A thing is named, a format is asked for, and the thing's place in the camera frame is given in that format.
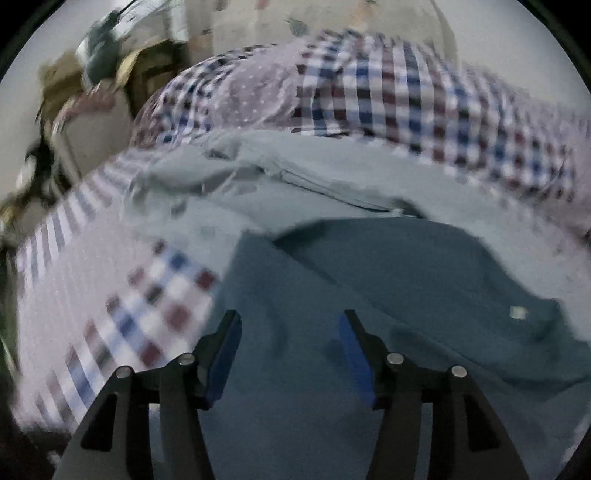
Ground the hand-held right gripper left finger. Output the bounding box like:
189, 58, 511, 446
52, 310, 243, 480

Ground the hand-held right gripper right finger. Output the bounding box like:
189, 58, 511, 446
338, 309, 529, 480

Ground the dark teal shirt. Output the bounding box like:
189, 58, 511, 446
152, 217, 591, 480

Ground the light grey garment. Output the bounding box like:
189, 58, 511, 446
120, 129, 591, 324

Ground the checked bed sheet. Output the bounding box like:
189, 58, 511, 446
9, 152, 222, 435

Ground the grey suitcase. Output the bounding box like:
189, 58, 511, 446
55, 88, 134, 181

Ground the checked quilt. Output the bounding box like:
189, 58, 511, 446
131, 28, 591, 222

